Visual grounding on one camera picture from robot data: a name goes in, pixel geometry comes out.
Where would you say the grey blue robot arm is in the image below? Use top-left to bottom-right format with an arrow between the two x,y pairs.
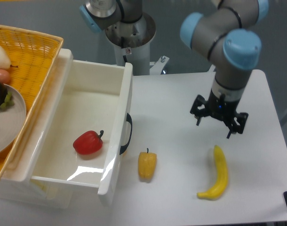
80,0 -> 269,134

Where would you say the grey plate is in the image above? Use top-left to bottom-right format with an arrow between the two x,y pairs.
0,85 -> 26,153

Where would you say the yellow banana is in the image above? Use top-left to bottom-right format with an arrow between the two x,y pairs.
197,145 -> 229,200

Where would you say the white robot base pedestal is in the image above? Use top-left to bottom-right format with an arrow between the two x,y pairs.
105,13 -> 169,76

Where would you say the white drawer cabinet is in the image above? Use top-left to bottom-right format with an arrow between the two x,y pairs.
0,48 -> 122,210

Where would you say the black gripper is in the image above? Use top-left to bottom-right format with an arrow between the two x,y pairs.
190,91 -> 249,139

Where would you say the white pear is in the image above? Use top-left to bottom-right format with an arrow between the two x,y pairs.
0,46 -> 19,70

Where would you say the yellow wicker basket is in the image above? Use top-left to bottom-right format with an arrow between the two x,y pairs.
0,25 -> 64,179

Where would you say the yellow bell pepper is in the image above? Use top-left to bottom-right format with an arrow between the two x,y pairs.
138,148 -> 157,181

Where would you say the red bell pepper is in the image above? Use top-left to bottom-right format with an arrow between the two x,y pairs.
73,130 -> 104,155

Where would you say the black drawer handle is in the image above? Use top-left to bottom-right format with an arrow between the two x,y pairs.
120,113 -> 133,155

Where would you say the open white upper drawer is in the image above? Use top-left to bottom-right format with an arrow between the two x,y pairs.
29,60 -> 134,196

